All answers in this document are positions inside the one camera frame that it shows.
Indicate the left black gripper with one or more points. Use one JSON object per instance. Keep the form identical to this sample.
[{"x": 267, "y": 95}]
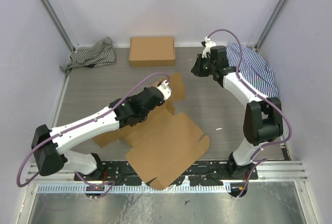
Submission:
[{"x": 133, "y": 99}]

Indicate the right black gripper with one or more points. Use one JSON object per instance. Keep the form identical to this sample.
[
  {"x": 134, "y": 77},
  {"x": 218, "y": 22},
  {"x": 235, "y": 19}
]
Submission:
[{"x": 197, "y": 69}]

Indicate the cardboard box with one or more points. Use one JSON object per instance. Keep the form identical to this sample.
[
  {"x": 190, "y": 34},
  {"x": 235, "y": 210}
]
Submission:
[
  {"x": 165, "y": 145},
  {"x": 152, "y": 51}
]

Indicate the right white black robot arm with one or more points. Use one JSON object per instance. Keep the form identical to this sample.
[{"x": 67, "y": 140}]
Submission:
[{"x": 262, "y": 123}]

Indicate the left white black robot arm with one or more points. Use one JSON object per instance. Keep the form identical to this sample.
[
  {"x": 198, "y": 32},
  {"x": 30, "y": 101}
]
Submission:
[{"x": 52, "y": 148}]

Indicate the folded cardboard box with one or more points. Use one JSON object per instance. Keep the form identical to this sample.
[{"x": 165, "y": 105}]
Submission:
[{"x": 152, "y": 51}]

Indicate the blue white striped cloth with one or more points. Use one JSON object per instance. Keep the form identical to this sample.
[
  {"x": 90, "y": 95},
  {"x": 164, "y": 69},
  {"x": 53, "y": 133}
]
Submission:
[{"x": 258, "y": 72}]

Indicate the grey striped cloth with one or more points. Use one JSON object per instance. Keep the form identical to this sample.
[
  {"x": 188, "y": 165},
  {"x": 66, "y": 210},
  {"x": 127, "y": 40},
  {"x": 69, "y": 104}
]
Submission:
[{"x": 100, "y": 54}]

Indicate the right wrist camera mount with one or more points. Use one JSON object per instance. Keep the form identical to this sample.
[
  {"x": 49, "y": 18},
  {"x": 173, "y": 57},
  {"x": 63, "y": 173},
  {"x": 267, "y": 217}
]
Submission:
[{"x": 207, "y": 44}]

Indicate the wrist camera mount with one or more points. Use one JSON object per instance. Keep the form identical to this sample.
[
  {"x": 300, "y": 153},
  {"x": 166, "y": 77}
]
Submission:
[
  {"x": 163, "y": 87},
  {"x": 207, "y": 44}
]

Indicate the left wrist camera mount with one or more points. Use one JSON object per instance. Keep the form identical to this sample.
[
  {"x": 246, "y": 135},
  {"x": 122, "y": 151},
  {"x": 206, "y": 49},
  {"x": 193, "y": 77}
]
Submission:
[{"x": 163, "y": 87}]

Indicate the right aluminium corner post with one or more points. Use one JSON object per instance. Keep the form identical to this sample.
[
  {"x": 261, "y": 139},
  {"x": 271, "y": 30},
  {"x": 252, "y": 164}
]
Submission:
[{"x": 272, "y": 19}]

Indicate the aluminium corner post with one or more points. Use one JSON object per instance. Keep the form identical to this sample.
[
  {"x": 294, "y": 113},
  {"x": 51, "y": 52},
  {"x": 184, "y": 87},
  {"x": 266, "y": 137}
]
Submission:
[
  {"x": 59, "y": 26},
  {"x": 272, "y": 19}
]

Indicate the slotted cable duct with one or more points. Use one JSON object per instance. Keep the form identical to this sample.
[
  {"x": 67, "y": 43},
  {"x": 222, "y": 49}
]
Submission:
[{"x": 82, "y": 188}]

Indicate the aluminium front rail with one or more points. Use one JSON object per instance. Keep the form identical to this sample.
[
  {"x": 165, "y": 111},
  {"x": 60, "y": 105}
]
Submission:
[{"x": 267, "y": 171}]

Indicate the left aluminium corner post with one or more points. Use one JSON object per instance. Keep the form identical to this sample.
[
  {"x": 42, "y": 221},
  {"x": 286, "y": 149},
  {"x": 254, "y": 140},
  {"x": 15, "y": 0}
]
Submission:
[{"x": 59, "y": 26}]

